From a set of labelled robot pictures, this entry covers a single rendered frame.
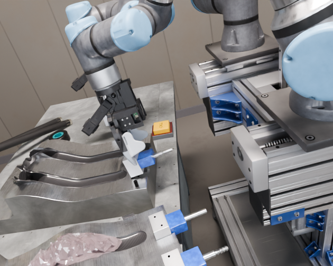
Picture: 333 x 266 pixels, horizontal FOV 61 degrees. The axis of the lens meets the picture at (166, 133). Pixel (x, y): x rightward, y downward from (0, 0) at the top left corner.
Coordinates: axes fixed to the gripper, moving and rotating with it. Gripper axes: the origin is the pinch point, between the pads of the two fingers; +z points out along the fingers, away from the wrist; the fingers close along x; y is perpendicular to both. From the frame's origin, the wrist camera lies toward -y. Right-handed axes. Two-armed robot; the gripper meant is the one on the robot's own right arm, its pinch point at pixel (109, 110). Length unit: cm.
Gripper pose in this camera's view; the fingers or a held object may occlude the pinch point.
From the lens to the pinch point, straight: 102.8
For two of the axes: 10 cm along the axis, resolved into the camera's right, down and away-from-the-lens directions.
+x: 0.0, -5.4, 8.4
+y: 9.8, -1.8, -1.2
